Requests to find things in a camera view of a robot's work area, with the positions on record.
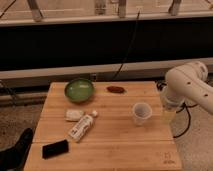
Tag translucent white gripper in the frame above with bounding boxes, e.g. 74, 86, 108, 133
162, 98, 177, 124

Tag dark red pepper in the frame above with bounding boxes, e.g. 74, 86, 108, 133
107, 86, 125, 93

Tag black rectangular sponge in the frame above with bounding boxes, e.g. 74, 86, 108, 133
42, 140, 69, 159

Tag black floor cable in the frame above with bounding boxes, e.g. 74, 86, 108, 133
172, 102, 198, 140

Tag small white wrapped packet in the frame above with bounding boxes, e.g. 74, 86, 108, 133
66, 109, 84, 121

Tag black hanging cable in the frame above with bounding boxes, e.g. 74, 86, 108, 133
110, 9, 141, 82

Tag green bowl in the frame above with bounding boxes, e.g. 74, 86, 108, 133
64, 78, 94, 103

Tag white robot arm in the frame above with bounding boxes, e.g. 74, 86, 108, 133
160, 61, 213, 124

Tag white plastic bottle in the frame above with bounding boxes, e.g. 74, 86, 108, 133
68, 111, 98, 142

